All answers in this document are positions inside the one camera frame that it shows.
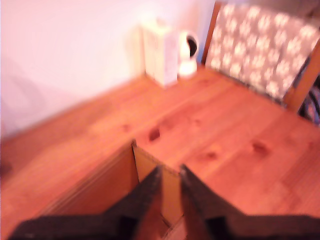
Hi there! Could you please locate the small white round camera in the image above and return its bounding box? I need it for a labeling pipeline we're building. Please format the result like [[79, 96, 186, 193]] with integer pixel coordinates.
[[178, 30, 200, 77]]

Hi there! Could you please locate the wooden chair frame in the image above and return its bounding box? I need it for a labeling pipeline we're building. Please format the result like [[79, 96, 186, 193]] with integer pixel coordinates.
[[200, 0, 320, 114]]

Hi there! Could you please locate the cardboard dice tower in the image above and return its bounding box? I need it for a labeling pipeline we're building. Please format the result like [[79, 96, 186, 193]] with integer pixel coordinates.
[[42, 139, 188, 240]]

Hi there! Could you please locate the white printed carton box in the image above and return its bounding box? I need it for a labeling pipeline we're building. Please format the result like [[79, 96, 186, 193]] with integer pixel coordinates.
[[138, 16, 180, 89]]

